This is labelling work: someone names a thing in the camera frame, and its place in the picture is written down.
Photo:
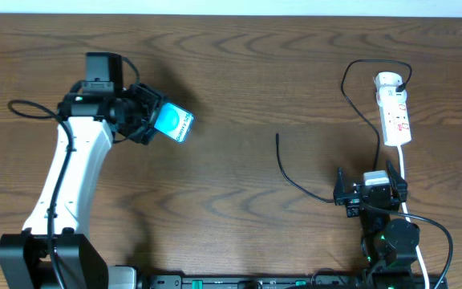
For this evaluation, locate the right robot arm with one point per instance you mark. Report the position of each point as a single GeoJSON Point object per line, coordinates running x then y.
{"type": "Point", "coordinates": [389, 244]}

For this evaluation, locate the white USB charger plug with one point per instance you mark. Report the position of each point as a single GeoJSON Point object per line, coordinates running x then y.
{"type": "Point", "coordinates": [388, 78]}

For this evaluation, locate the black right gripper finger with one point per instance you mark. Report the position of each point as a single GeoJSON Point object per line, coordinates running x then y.
{"type": "Point", "coordinates": [396, 180]}
{"type": "Point", "coordinates": [339, 186]}

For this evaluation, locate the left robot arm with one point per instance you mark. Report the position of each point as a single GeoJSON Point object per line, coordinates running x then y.
{"type": "Point", "coordinates": [53, 249]}

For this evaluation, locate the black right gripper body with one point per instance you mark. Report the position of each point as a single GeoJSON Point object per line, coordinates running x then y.
{"type": "Point", "coordinates": [352, 204]}

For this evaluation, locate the white power strip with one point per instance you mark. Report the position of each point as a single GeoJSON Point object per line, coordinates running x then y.
{"type": "Point", "coordinates": [394, 117]}

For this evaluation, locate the turquoise screen smartphone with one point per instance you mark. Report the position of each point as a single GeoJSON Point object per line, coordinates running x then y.
{"type": "Point", "coordinates": [174, 122]}

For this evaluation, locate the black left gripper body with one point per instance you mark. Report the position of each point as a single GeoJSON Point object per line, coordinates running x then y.
{"type": "Point", "coordinates": [147, 111]}

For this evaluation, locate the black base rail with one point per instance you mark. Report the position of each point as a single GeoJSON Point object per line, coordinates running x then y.
{"type": "Point", "coordinates": [324, 280]}

